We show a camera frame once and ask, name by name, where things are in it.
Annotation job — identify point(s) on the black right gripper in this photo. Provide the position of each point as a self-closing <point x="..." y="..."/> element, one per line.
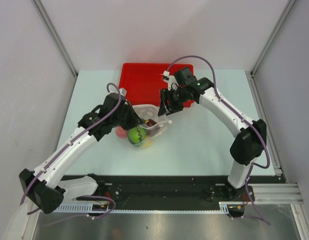
<point x="166" y="94"/>

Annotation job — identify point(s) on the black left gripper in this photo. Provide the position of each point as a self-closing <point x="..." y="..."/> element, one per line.
<point x="135" y="120"/>

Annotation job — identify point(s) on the green fake ball fruit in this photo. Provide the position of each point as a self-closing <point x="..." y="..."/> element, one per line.
<point x="136" y="135"/>

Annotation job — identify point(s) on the clear zip top bag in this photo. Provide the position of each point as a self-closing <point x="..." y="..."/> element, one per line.
<point x="148" y="111"/>

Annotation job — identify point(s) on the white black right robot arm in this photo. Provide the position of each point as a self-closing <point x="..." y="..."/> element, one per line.
<point x="250" y="136"/>

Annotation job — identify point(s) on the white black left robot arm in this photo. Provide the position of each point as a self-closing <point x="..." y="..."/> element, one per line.
<point x="44" y="185"/>

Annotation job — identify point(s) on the dark brown fake food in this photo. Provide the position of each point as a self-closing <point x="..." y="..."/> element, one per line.
<point x="150" y="122"/>

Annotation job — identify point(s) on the red fake tomato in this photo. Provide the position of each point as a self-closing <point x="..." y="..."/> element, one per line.
<point x="121" y="133"/>

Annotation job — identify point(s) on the yellow fake lemon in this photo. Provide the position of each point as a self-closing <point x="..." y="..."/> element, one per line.
<point x="147" y="144"/>

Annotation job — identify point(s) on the red plastic tray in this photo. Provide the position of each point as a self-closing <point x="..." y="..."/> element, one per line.
<point x="143" y="81"/>

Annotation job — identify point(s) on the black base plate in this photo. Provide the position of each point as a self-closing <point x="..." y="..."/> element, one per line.
<point x="171" y="193"/>

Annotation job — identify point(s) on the white slotted cable duct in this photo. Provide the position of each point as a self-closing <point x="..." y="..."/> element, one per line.
<point x="90" y="208"/>

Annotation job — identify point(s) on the aluminium frame post left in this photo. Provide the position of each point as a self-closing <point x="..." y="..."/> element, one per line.
<point x="45" y="18"/>

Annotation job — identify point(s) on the aluminium frame post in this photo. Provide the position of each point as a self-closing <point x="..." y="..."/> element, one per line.
<point x="273" y="35"/>
<point x="45" y="18"/>

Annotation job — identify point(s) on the aluminium rail right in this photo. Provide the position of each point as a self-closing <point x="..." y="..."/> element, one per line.
<point x="300" y="215"/>

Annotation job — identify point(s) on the aluminium frame post right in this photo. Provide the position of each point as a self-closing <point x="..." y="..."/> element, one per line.
<point x="273" y="35"/>

